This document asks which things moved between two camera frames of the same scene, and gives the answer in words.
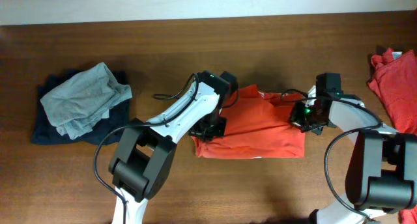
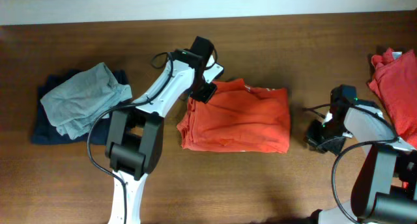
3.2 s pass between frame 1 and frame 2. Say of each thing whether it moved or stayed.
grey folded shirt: stayed
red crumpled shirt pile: stayed
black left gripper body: moved
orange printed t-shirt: moved
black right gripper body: moved
